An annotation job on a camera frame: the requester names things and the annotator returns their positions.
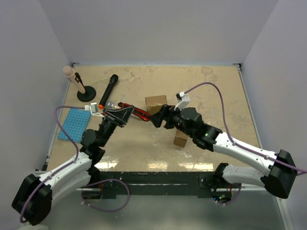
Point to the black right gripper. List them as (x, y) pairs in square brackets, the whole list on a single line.
[(157, 119)]

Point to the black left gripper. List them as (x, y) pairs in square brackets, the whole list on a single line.
[(120, 117)]

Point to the red black utility knife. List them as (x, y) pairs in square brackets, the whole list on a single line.
[(141, 114)]

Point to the taped cardboard box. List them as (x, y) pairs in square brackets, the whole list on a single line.
[(155, 103)]

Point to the small cardboard box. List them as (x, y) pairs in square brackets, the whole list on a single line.
[(180, 139)]

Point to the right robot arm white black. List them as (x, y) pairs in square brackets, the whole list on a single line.
[(273, 171)]

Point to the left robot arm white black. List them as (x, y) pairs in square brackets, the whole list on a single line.
[(37, 194)]

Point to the silver glitter microphone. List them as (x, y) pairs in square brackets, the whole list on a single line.
[(111, 105)]

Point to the black microphone orange end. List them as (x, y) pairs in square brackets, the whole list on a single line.
[(112, 82)]

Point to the blue studded building plate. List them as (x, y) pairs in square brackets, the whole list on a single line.
[(76, 123)]

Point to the beige microphone on stand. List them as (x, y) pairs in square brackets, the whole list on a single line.
[(74, 79)]

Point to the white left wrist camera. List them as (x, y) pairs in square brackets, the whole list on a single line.
[(93, 109)]

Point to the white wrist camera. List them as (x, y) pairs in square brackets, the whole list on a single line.
[(182, 101), (93, 109)]

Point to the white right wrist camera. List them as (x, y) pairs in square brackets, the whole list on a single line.
[(182, 101)]

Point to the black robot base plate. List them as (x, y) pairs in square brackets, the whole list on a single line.
[(200, 184)]

